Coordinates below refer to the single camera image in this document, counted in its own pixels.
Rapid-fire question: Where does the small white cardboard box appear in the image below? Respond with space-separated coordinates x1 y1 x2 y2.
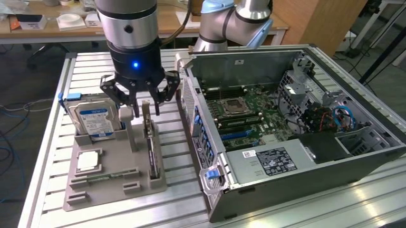
84 13 102 28

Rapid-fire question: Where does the green RAM stick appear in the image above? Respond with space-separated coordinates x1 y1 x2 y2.
87 172 124 182

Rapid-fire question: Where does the black and red wire bundle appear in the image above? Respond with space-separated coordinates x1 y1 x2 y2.
301 106 334 133

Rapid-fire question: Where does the hard disk in blue caddy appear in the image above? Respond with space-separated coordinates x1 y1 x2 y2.
58 92 127 143

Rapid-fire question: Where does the white floor cable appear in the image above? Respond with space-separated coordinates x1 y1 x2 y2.
2 98 54 113

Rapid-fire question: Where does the metal disk bay cage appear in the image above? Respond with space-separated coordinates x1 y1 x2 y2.
278 54 330 126

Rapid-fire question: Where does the wooden cabinet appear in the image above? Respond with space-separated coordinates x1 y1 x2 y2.
282 0 369 57

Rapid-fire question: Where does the open grey PC case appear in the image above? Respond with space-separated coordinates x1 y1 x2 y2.
174 43 406 223

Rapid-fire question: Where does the white box with black lid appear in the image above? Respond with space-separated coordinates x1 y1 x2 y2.
15 14 48 30

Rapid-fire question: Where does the black office chair base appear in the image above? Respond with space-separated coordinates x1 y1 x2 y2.
27 44 70 70

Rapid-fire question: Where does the CPU socket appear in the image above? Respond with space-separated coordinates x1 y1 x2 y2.
222 97 250 114

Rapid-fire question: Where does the grey plastic parts rack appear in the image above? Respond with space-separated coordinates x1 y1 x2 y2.
63 105 169 211

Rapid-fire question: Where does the graphics card with metal bracket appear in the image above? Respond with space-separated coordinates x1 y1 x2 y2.
142 99 162 181

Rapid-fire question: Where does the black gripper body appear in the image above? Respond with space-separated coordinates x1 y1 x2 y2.
106 39 166 85

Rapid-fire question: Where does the installed black RAM stick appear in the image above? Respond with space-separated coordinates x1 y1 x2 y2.
217 118 265 128

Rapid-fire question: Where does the black tripod pole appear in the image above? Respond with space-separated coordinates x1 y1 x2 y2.
358 0 406 86

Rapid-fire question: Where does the blue expansion slot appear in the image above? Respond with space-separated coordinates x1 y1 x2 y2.
221 130 254 141

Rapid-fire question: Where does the green motherboard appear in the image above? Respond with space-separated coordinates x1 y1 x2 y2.
198 79 305 152

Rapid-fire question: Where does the white paper sheet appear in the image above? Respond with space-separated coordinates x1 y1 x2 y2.
177 11 202 29

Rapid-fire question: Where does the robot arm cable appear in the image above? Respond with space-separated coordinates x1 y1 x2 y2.
161 0 194 46

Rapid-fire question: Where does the wooden desk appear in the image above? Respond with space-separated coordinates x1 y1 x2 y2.
0 0 290 45

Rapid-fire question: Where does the blue case release latch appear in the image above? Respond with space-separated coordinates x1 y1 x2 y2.
205 170 221 183

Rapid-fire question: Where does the silver CPU chip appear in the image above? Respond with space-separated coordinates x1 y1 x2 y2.
76 152 102 171

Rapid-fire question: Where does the blue disk wire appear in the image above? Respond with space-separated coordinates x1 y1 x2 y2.
333 105 358 132

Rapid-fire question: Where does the white box with round dish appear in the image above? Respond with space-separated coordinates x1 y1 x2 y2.
56 13 87 32

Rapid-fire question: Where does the blue floor cable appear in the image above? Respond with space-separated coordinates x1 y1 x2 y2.
0 104 30 204

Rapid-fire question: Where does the grey power supply unit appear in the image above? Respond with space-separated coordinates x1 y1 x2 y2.
226 140 318 186

